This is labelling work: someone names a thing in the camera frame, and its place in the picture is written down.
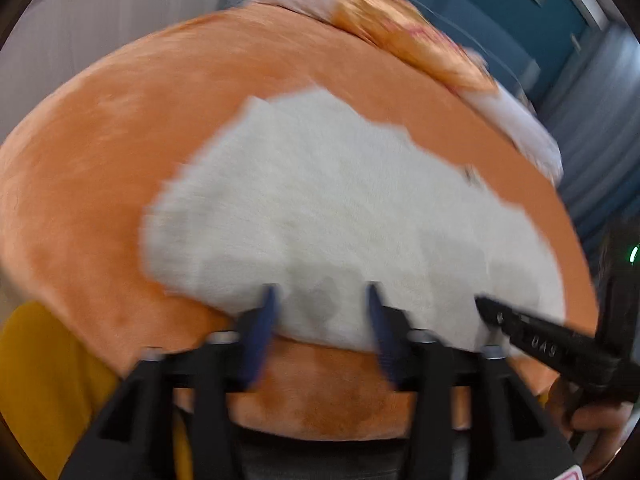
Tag orange satin floral cloth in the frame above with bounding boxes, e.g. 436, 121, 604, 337
332, 0, 499, 94

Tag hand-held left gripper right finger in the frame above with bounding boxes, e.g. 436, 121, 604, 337
366, 283, 579, 480

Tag white wardrobe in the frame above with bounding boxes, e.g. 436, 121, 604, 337
0, 0, 261, 126

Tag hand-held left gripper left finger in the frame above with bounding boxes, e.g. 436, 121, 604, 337
60, 284, 281, 480

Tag person's right hand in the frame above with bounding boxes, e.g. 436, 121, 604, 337
547, 377, 638, 476

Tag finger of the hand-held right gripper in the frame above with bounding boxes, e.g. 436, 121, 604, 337
474, 295, 622, 387

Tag pale grey sweater black hearts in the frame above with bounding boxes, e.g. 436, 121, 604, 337
142, 87, 569, 357

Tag yellow cloth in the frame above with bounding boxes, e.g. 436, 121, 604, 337
0, 300, 194, 480

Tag blue padded headboard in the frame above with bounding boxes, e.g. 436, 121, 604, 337
425, 0, 593, 106

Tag grey curtain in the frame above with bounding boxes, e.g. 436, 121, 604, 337
537, 25, 640, 261

